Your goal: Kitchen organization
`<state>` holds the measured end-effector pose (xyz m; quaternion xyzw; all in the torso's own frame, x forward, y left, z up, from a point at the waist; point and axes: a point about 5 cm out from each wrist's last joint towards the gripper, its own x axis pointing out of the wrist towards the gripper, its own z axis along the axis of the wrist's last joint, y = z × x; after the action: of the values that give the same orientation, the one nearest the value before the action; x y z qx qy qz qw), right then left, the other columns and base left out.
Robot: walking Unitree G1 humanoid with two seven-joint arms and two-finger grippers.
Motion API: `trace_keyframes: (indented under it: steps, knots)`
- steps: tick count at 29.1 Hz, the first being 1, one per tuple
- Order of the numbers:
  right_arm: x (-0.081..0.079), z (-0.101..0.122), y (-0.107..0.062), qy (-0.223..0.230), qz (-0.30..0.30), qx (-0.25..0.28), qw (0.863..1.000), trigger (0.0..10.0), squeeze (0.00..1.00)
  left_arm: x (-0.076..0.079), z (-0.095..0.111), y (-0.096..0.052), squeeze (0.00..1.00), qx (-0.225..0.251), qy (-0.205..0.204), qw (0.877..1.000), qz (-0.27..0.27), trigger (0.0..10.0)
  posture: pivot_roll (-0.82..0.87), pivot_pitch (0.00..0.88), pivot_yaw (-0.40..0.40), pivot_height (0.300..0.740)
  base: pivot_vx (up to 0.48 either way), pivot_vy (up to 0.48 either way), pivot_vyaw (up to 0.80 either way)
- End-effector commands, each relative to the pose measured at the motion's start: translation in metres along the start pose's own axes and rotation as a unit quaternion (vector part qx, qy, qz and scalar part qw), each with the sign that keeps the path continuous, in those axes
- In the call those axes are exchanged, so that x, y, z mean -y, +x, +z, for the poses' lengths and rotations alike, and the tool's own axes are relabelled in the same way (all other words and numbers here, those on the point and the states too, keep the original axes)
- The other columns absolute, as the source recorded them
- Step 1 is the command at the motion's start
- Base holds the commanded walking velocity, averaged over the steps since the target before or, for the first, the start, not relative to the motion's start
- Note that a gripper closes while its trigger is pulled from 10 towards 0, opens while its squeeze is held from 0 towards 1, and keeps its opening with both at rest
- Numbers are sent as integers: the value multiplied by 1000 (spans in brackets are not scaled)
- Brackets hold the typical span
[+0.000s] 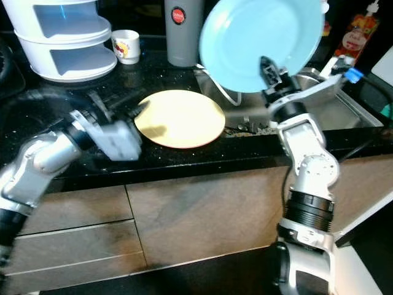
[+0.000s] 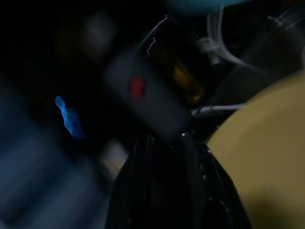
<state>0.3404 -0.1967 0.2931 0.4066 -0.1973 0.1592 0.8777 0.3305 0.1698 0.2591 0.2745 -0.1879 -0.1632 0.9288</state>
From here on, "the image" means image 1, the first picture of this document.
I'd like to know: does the white cutting board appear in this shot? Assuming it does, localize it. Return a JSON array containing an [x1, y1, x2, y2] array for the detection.
[[370, 44, 393, 87]]

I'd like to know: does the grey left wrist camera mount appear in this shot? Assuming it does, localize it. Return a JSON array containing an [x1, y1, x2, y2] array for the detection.
[[94, 120, 142, 162]]

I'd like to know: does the light blue plate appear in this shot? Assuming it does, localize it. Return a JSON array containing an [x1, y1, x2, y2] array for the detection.
[[199, 0, 325, 94]]

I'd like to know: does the white cartoon print cup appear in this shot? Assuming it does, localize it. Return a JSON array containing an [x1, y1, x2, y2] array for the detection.
[[111, 29, 141, 65]]

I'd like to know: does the stainless steel sink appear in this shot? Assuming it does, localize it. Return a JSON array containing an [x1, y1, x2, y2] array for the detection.
[[193, 63, 384, 133]]

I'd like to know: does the brown drawer front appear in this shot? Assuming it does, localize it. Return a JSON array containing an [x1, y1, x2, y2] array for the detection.
[[17, 184, 136, 237], [6, 219, 147, 275]]

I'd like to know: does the grey tumbler red logo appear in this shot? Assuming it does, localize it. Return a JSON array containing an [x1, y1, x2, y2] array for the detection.
[[165, 0, 204, 68]]

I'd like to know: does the yellow leaf print plate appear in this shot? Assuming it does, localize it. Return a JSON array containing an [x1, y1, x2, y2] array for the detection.
[[134, 90, 226, 149]]

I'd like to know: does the blue tape tag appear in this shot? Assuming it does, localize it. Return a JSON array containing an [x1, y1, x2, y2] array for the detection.
[[346, 68, 364, 84]]

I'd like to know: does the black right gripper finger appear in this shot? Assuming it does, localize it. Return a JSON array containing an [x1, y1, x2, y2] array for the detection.
[[260, 56, 283, 88]]

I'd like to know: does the white tiered storage rack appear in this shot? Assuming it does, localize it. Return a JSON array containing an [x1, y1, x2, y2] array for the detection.
[[2, 0, 119, 84]]

